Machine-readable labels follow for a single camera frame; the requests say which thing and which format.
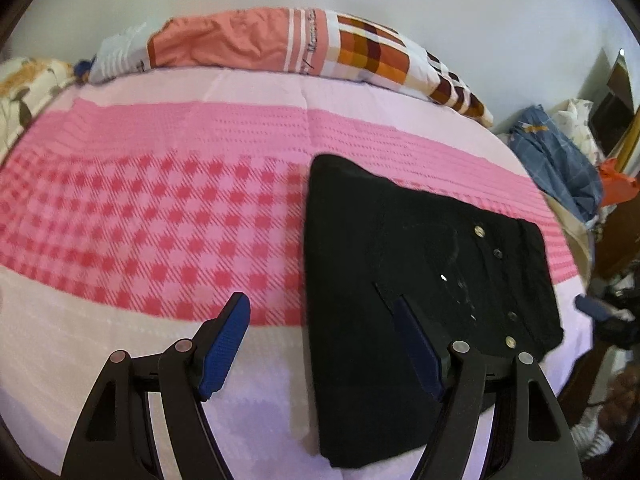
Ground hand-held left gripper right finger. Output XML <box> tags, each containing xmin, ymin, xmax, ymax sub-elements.
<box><xmin>392</xmin><ymin>296</ymin><xmax>583</xmax><ymax>480</ymax></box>

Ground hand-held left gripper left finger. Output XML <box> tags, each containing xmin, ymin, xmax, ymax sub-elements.
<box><xmin>60</xmin><ymin>291</ymin><xmax>252</xmax><ymax>480</ymax></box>

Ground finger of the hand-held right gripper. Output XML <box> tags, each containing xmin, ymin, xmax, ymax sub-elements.
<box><xmin>574</xmin><ymin>294</ymin><xmax>613</xmax><ymax>322</ymax></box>

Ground black pants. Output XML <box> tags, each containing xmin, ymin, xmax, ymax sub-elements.
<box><xmin>302</xmin><ymin>154</ymin><xmax>566</xmax><ymax>470</ymax></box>

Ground person's right hand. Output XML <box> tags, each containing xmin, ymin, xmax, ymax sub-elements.
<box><xmin>599</xmin><ymin>370</ymin><xmax>640</xmax><ymax>433</ymax></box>

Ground striped grey cloth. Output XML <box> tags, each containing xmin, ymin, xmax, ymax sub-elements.
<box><xmin>572</xmin><ymin>422</ymin><xmax>615</xmax><ymax>463</ymax></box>

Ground orange cloth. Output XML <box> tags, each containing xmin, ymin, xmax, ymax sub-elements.
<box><xmin>597</xmin><ymin>157</ymin><xmax>640</xmax><ymax>207</ymax></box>

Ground pink checked blanket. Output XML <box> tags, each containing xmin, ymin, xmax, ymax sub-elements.
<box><xmin>0</xmin><ymin>67</ymin><xmax>596</xmax><ymax>480</ymax></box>

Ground white floral cloth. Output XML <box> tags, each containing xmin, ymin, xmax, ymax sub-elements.
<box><xmin>550</xmin><ymin>99</ymin><xmax>608</xmax><ymax>166</ymax></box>

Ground wooden furniture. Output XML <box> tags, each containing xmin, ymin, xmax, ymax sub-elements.
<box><xmin>587</xmin><ymin>49</ymin><xmax>640</xmax><ymax>281</ymax></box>

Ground light blue white cloth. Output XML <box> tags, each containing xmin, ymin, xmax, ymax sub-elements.
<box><xmin>87</xmin><ymin>22</ymin><xmax>168</xmax><ymax>85</ymax></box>

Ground orange plaid quilt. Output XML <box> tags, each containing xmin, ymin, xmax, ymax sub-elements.
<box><xmin>146</xmin><ymin>6</ymin><xmax>495</xmax><ymax>128</ymax></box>

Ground floral cream pillow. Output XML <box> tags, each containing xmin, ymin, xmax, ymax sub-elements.
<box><xmin>0</xmin><ymin>56</ymin><xmax>78</xmax><ymax>161</ymax></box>

